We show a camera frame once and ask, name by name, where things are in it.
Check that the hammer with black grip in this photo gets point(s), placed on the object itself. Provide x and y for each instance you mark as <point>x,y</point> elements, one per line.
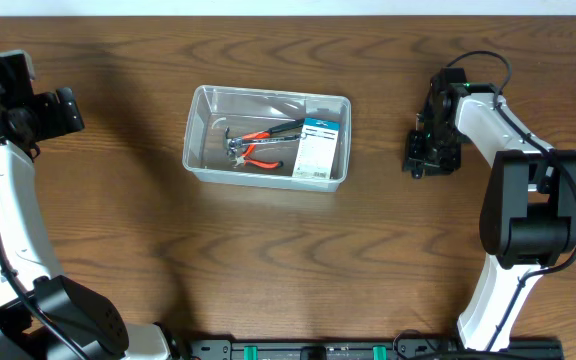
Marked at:
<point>274,131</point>

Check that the clear plastic container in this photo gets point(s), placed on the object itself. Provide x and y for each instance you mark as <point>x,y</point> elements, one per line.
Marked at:
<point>245,111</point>

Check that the red handled cutting pliers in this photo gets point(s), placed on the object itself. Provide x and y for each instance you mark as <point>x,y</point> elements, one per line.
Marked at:
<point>244,157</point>

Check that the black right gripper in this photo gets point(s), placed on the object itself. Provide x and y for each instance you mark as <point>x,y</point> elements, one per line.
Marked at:
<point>413,153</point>

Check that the white teal product box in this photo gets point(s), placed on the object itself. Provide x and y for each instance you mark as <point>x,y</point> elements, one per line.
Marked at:
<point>316,151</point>

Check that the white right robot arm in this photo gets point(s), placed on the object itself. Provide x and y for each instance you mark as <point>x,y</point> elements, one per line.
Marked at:
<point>528,216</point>

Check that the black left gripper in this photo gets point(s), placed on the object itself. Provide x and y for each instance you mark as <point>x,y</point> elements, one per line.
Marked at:
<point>50,126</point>

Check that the black mounting rail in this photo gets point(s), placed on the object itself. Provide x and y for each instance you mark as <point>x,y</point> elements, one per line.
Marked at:
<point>413,347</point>

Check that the silver offset ring wrench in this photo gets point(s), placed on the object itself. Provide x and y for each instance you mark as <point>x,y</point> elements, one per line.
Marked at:
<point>234,143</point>

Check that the black yellow screwdriver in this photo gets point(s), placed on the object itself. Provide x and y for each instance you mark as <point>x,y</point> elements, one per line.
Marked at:
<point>417,174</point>

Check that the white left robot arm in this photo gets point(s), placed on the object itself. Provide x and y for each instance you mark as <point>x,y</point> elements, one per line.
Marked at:
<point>43,313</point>

